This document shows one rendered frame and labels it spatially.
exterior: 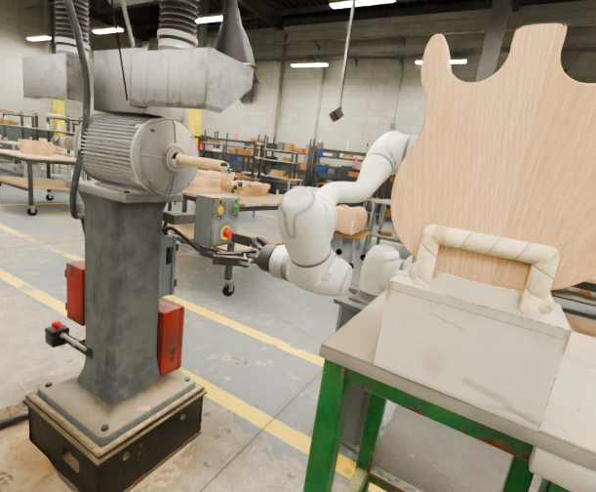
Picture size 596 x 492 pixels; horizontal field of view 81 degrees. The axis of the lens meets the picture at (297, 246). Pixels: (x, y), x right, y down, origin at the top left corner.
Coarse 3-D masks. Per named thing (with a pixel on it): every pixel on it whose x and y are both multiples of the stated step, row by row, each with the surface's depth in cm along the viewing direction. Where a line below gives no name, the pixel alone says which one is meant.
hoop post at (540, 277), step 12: (540, 264) 52; (552, 264) 51; (528, 276) 54; (540, 276) 52; (552, 276) 52; (528, 288) 54; (540, 288) 52; (528, 300) 53; (540, 300) 53; (528, 312) 53
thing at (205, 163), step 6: (180, 156) 113; (186, 156) 112; (192, 156) 111; (180, 162) 113; (186, 162) 111; (192, 162) 110; (198, 162) 109; (204, 162) 108; (210, 162) 107; (216, 162) 106; (204, 168) 109; (210, 168) 107; (216, 168) 106
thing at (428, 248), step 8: (424, 240) 60; (432, 240) 59; (424, 248) 60; (432, 248) 60; (424, 256) 60; (432, 256) 60; (416, 264) 62; (424, 264) 60; (432, 264) 60; (424, 272) 61; (432, 272) 61; (416, 280) 62; (424, 280) 61
